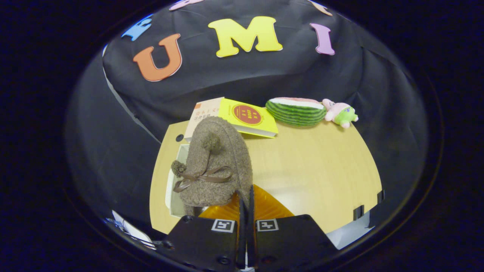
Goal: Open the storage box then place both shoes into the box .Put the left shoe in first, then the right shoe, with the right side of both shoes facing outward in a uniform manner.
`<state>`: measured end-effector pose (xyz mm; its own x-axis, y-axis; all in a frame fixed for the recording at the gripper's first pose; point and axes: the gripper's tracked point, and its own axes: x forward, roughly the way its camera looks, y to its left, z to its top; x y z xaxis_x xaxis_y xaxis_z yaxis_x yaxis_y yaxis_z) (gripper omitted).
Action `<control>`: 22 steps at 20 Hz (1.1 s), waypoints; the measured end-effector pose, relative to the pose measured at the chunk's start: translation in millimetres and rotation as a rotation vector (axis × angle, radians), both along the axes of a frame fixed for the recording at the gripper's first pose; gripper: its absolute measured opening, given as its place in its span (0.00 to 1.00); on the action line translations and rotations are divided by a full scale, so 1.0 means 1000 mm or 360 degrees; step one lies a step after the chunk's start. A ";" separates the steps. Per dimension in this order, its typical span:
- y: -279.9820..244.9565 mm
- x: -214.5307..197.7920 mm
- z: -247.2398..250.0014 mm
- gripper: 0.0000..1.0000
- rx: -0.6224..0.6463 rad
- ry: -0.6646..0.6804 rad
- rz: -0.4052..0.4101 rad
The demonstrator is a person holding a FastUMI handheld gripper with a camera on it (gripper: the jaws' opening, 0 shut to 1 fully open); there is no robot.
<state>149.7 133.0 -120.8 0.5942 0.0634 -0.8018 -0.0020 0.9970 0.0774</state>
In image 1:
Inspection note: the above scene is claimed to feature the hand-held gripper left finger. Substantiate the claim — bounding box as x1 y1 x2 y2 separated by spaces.
163 191 247 270

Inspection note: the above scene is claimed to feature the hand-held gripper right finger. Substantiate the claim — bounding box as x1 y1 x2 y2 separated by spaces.
248 184 339 270

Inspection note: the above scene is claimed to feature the white fabric storage box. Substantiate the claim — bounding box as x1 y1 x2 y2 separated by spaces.
165 144 206 218

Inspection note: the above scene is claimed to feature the brown fuzzy shoe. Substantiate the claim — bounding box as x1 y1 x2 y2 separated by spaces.
171 116 253 216

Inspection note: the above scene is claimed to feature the blue white printed packet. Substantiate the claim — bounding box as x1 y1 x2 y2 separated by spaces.
106 210 156 250

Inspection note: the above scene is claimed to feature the watermelon slice plush toy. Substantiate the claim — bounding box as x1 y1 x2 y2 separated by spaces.
265 97 327 126

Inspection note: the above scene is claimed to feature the beige book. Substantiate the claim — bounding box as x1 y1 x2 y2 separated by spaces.
184 97 225 142

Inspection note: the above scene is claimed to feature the yellow book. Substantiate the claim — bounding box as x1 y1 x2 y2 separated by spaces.
218 98 279 138

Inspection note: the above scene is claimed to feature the pink and green plush toy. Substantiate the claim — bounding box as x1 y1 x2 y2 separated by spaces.
322 99 358 129

